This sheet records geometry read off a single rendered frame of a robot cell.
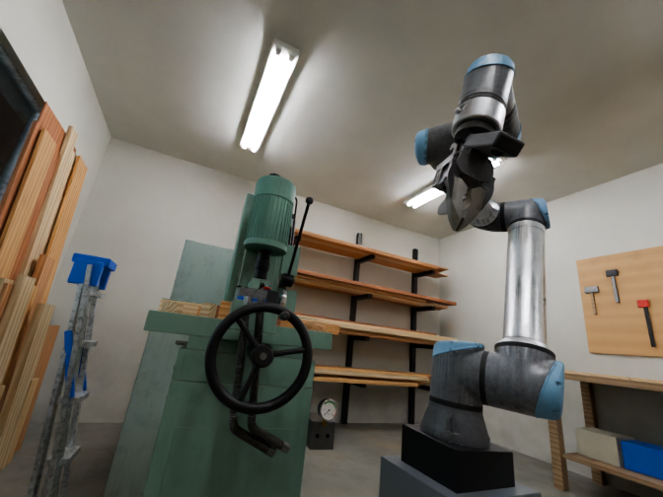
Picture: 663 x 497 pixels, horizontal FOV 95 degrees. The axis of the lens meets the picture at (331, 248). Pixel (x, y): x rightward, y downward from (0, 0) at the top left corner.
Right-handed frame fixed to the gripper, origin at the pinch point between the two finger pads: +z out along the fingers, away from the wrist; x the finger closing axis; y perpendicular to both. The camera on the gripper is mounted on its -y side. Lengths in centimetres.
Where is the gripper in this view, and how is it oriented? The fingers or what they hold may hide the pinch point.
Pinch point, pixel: (460, 223)
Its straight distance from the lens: 56.0
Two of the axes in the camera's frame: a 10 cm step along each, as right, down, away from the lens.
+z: -3.2, 9.1, -2.6
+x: -9.2, -3.6, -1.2
